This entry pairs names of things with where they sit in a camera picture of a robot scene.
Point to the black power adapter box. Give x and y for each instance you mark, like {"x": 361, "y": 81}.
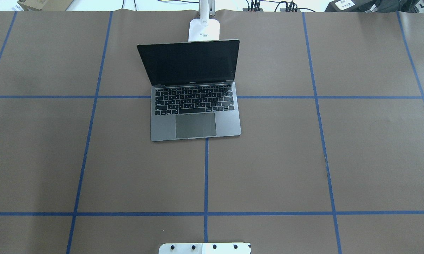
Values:
{"x": 351, "y": 6}

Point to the brown cardboard box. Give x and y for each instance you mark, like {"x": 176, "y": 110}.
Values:
{"x": 44, "y": 5}

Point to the grey laptop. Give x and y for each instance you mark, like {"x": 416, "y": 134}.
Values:
{"x": 193, "y": 90}

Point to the white desk lamp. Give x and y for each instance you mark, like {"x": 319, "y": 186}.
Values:
{"x": 204, "y": 28}

